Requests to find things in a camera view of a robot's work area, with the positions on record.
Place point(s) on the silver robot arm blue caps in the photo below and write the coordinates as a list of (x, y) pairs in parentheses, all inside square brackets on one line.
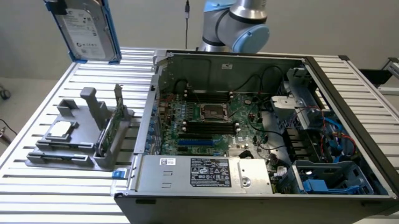
[(241, 21)]

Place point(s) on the blue empty disk caddy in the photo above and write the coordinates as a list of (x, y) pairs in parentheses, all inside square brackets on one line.
[(316, 185)]

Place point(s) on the hard disk in blue caddy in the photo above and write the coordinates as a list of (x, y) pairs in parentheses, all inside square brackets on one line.
[(88, 30)]

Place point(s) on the grey disk bay cage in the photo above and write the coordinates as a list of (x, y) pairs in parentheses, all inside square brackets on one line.
[(356, 172)]

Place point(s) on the CPU socket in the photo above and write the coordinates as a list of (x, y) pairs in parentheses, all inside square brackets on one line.
[(214, 112)]

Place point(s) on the black RAM slot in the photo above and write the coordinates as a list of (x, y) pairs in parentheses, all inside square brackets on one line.
[(209, 96), (209, 100), (210, 131), (210, 128), (210, 122), (210, 125)]

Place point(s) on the black expansion slot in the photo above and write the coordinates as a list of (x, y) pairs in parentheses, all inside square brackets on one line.
[(206, 136)]

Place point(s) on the blue expansion slot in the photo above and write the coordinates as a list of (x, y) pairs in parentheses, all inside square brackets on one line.
[(197, 142)]

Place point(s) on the green motherboard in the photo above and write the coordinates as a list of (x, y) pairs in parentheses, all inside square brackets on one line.
[(246, 121)]

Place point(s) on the round coin battery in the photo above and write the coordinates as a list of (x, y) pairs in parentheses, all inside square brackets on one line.
[(249, 101)]

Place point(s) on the silver chipset heat sink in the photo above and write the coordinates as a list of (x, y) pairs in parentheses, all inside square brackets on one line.
[(244, 154)]

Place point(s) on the silver metal drive cage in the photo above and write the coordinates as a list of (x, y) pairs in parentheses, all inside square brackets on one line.
[(285, 105)]

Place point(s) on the silver power supply unit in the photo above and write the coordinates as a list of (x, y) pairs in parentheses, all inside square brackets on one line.
[(174, 175)]

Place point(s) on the green graphics card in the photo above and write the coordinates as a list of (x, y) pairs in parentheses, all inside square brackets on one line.
[(114, 126)]

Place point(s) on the blue table clamp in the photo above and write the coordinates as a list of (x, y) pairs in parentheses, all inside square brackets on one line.
[(120, 175)]

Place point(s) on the grey parts rack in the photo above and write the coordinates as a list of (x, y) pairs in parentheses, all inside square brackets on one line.
[(85, 130)]

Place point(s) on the black open PC case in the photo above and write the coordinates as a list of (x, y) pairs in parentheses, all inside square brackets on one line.
[(237, 210)]

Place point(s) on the silver CPU chip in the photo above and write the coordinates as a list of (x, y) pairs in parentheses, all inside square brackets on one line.
[(65, 129)]

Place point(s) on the black table corner cap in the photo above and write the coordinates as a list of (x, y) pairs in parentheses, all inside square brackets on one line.
[(344, 58)]

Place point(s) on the aluminium frame with black panel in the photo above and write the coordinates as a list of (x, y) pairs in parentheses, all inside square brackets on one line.
[(374, 77)]

